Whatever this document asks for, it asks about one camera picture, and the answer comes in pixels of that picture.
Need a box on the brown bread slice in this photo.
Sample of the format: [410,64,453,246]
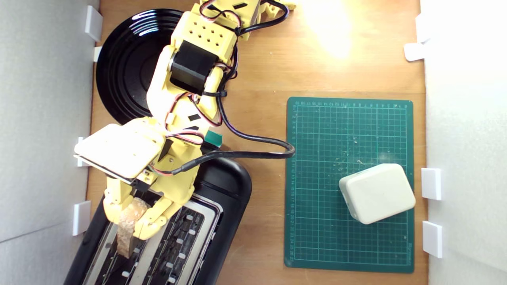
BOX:
[117,198,151,258]

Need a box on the black two-slot toaster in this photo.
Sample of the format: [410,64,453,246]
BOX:
[63,129,253,285]

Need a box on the black round plate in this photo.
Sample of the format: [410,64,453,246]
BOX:
[96,9,187,125]

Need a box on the green cutting mat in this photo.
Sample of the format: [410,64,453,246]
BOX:
[284,97,415,274]

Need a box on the white rounded block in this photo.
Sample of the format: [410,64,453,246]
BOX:
[339,163,416,225]

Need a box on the green toaster lever handle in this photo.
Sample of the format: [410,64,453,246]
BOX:
[205,131,223,148]

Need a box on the yellow wrist camera mount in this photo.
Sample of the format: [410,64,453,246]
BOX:
[74,123,167,185]

